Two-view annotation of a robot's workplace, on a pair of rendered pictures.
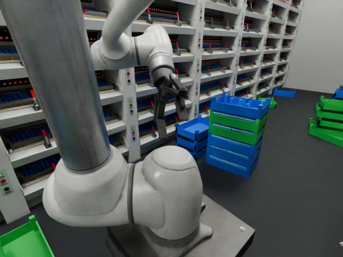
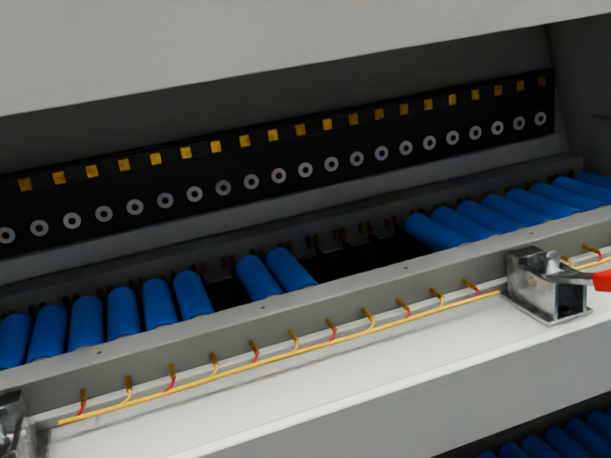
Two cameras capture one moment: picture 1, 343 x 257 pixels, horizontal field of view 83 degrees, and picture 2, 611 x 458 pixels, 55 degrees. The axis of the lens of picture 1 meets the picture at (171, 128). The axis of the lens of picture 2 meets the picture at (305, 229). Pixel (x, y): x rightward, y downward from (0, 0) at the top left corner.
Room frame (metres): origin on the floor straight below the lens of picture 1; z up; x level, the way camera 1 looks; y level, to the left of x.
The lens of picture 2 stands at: (0.73, 0.37, 0.98)
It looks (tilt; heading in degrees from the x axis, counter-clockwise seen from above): 3 degrees down; 32
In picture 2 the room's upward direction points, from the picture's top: 13 degrees counter-clockwise
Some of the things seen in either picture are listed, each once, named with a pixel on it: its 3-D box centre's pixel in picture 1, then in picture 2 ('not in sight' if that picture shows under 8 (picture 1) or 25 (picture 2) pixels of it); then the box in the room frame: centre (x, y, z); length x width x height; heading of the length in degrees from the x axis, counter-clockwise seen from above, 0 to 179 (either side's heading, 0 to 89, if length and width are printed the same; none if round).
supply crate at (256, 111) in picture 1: (240, 103); not in sight; (1.16, -0.42, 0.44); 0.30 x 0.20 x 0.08; 53
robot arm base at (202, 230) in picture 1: (177, 219); not in sight; (0.44, -0.02, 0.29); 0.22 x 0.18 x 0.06; 127
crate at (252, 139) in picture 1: (236, 127); not in sight; (1.16, -0.42, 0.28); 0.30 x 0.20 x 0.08; 53
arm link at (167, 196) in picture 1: (169, 186); not in sight; (0.42, 0.01, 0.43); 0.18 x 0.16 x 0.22; 94
